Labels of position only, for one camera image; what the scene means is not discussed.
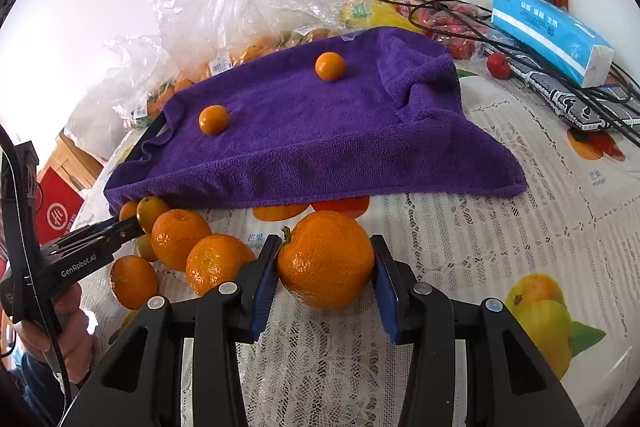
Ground purple towel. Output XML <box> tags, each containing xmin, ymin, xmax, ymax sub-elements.
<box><xmin>103</xmin><ymin>27</ymin><xmax>529</xmax><ymax>212</ymax></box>

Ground black white patterned pouch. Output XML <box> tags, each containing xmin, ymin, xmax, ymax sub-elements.
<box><xmin>505</xmin><ymin>57</ymin><xmax>640</xmax><ymax>132</ymax></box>

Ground black tray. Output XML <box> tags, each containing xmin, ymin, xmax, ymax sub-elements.
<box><xmin>132</xmin><ymin>112</ymin><xmax>171</xmax><ymax>160</ymax></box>

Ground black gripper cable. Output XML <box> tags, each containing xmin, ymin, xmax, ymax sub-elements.
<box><xmin>0</xmin><ymin>124</ymin><xmax>73</xmax><ymax>408</ymax></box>

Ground white plastic bag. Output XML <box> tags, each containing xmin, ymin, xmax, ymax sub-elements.
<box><xmin>64</xmin><ymin>77</ymin><xmax>133</xmax><ymax>162</ymax></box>

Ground bag of red fruit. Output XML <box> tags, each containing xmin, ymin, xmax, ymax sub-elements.
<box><xmin>395</xmin><ymin>0</ymin><xmax>493</xmax><ymax>60</ymax></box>

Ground person's left forearm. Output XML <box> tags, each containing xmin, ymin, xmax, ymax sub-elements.
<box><xmin>0</xmin><ymin>347</ymin><xmax>68</xmax><ymax>427</ymax></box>

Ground clear bag of kumquats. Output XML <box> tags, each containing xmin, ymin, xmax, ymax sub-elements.
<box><xmin>145</xmin><ymin>0</ymin><xmax>301</xmax><ymax>82</ymax></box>

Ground blue tissue pack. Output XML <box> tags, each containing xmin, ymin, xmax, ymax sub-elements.
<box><xmin>490</xmin><ymin>0</ymin><xmax>615</xmax><ymax>88</ymax></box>

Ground yellow package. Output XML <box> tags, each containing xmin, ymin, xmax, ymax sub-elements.
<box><xmin>340</xmin><ymin>0</ymin><xmax>416</xmax><ymax>32</ymax></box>

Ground red box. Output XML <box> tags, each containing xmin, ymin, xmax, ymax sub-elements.
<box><xmin>35</xmin><ymin>167</ymin><xmax>86</xmax><ymax>245</ymax></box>

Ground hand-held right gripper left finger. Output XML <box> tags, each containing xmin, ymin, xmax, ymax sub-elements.
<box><xmin>60</xmin><ymin>234</ymin><xmax>283</xmax><ymax>427</ymax></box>

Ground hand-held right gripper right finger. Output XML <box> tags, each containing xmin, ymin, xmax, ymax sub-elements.
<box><xmin>370</xmin><ymin>236</ymin><xmax>586</xmax><ymax>427</ymax></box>

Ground clear bag of mandarins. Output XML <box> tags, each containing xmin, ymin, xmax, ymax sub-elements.
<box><xmin>102</xmin><ymin>34</ymin><xmax>196</xmax><ymax>130</ymax></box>

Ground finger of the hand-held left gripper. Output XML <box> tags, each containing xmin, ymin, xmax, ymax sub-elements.
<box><xmin>44</xmin><ymin>226</ymin><xmax>147</xmax><ymax>266</ymax></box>
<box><xmin>75</xmin><ymin>217</ymin><xmax>144</xmax><ymax>241</ymax></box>

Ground black cable bundle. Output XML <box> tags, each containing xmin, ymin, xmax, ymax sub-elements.
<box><xmin>375</xmin><ymin>0</ymin><xmax>640</xmax><ymax>130</ymax></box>

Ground wooden cabinet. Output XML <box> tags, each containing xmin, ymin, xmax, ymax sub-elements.
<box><xmin>55</xmin><ymin>132</ymin><xmax>107</xmax><ymax>180</ymax></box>

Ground small red fruit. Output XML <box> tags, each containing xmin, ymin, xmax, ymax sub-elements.
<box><xmin>486</xmin><ymin>53</ymin><xmax>512</xmax><ymax>79</ymax></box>

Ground large mandarin orange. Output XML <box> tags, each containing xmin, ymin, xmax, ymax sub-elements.
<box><xmin>276</xmin><ymin>210</ymin><xmax>376</xmax><ymax>310</ymax></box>

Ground person's left hand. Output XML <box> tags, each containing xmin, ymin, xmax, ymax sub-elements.
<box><xmin>14</xmin><ymin>281</ymin><xmax>97</xmax><ymax>386</ymax></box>

